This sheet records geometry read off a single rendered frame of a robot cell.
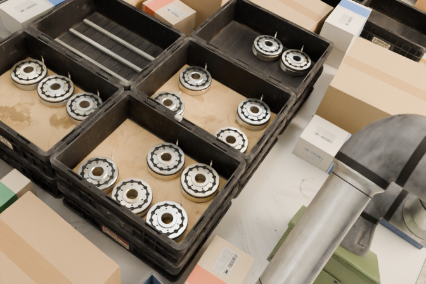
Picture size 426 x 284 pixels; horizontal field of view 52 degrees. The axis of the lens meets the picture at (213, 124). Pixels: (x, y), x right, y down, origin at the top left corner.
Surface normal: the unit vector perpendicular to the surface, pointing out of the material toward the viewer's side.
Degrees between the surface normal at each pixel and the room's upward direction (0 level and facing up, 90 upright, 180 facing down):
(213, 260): 0
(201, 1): 90
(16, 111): 0
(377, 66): 0
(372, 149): 46
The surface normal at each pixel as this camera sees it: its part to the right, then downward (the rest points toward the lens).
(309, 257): -0.07, 0.05
